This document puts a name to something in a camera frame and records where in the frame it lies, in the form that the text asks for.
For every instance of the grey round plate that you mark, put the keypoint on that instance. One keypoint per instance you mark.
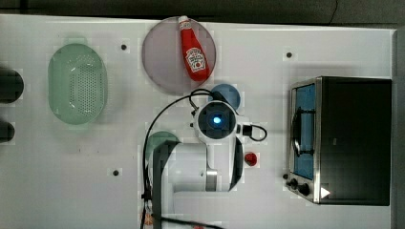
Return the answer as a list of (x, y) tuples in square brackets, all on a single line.
[(162, 58)]

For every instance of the green mug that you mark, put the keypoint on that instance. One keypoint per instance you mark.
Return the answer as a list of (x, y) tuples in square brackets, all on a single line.
[(155, 139)]

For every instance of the red toy strawberry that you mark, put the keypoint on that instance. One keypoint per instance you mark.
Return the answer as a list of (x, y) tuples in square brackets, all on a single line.
[(251, 159)]

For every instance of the orange slice toy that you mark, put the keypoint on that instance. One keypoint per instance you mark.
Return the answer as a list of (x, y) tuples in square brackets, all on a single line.
[(146, 219)]

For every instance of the black silver toaster oven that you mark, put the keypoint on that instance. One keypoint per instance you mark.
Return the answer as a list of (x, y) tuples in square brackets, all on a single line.
[(340, 140)]

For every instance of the red ketchup bottle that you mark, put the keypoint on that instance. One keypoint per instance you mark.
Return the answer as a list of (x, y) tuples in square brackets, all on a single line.
[(194, 57)]

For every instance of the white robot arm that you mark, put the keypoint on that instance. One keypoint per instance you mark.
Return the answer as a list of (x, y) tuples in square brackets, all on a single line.
[(214, 164)]

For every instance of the green perforated colander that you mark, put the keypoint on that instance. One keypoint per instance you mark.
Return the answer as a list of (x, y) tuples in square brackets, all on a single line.
[(77, 80)]

